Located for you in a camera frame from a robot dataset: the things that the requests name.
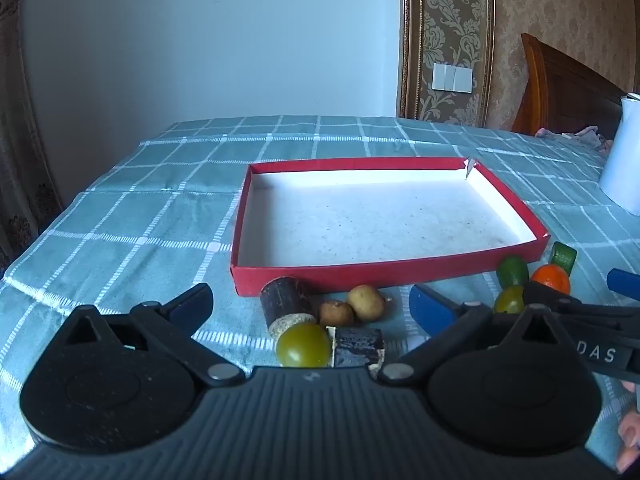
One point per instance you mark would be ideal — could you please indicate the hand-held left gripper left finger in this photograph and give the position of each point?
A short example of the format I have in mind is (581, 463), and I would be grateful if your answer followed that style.
(192, 307)

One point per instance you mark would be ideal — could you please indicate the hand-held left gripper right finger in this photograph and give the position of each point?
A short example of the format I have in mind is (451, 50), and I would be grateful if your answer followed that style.
(430, 310)

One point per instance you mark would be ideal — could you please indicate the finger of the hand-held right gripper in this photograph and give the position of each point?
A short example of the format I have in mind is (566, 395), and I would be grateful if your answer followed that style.
(560, 299)
(625, 282)

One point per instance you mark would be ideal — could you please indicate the orange mandarin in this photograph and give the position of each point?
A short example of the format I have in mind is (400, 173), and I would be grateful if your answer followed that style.
(550, 277)

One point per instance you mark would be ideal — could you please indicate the small green tomato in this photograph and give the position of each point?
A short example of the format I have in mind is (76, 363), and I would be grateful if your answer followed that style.
(507, 301)

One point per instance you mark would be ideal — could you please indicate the dark green oval fruit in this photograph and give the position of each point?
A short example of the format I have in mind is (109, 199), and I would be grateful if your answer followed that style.
(512, 270)

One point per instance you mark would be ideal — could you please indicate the brown longan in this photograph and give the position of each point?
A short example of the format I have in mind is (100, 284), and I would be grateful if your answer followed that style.
(336, 313)
(366, 302)

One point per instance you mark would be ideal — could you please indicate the dark purple sugarcane piece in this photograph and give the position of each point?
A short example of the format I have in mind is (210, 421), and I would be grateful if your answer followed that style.
(357, 345)
(285, 302)

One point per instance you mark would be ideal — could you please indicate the red cardboard box lid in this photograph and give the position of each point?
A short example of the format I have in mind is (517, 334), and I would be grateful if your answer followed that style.
(375, 215)

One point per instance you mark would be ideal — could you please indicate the large green tomato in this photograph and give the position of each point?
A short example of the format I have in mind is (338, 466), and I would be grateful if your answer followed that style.
(302, 345)

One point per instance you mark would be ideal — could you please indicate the person's right hand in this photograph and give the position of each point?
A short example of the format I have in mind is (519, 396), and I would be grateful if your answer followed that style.
(631, 432)

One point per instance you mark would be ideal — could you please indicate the teal checked tablecloth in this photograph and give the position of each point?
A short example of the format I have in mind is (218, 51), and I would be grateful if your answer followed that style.
(150, 210)

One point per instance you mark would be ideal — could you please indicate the white kettle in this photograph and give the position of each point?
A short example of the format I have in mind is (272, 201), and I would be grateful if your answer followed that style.
(625, 160)

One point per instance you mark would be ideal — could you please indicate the pink crumpled cloth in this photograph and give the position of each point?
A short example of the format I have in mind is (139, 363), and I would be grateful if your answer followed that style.
(587, 136)

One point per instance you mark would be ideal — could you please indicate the brown wooden headboard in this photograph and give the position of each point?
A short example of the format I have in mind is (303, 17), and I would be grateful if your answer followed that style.
(560, 90)

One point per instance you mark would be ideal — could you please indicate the white light switch panel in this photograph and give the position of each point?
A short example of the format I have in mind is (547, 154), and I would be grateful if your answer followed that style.
(452, 77)

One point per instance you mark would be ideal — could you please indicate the gold wall moulding frame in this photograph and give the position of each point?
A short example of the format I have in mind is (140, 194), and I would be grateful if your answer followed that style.
(407, 35)

